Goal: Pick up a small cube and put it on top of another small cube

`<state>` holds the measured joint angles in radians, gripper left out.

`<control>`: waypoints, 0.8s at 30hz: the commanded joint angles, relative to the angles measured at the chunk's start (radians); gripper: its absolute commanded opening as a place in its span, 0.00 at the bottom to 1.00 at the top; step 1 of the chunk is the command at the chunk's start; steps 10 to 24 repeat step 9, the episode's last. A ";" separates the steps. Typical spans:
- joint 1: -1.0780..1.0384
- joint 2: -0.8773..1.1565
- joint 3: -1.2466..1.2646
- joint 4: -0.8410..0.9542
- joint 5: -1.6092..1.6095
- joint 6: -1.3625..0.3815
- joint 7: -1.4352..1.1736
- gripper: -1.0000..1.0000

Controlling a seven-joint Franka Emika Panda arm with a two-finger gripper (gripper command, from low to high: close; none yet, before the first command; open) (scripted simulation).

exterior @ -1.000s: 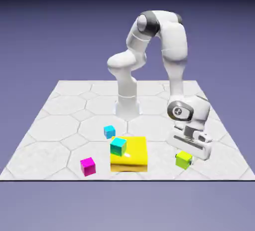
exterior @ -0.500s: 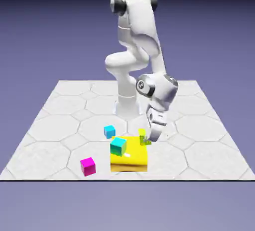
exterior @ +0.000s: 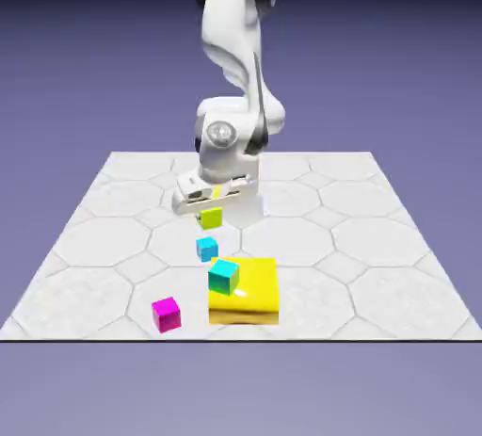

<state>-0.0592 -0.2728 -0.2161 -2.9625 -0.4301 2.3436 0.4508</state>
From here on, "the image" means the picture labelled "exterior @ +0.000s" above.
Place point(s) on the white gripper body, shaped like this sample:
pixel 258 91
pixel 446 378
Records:
pixel 203 195

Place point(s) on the small lime green cube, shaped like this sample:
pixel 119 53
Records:
pixel 211 218

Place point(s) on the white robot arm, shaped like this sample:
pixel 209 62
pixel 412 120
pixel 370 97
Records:
pixel 229 67

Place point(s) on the small cyan cube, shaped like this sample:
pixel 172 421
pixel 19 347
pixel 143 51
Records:
pixel 207 248

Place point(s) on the small teal cube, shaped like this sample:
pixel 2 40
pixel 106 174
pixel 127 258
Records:
pixel 223 277

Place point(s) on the small magenta cube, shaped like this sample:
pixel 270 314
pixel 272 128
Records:
pixel 166 314

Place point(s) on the large yellow box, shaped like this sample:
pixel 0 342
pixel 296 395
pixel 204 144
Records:
pixel 256 289

